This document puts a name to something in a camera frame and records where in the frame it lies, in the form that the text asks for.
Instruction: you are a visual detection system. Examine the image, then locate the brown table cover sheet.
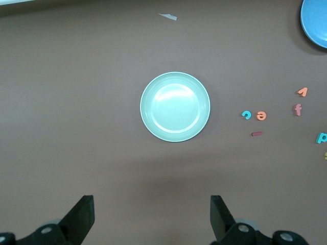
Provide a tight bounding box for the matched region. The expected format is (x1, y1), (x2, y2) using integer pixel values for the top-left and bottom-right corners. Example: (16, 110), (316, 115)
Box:
(0, 0), (327, 245)

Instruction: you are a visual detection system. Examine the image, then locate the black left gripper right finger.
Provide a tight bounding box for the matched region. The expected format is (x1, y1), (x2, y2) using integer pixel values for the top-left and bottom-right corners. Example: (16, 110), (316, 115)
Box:
(209, 195), (310, 245)

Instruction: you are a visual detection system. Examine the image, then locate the blue plate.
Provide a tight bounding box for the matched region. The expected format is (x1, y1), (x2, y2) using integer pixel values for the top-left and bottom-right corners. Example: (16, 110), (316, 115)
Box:
(300, 0), (327, 48)

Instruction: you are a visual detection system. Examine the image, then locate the pale green plate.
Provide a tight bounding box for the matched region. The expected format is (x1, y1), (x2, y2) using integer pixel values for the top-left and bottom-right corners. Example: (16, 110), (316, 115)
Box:
(139, 71), (211, 143)

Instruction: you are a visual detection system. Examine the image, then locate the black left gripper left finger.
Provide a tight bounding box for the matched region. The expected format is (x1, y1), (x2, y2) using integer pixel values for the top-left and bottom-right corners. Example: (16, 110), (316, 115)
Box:
(0, 195), (95, 245)

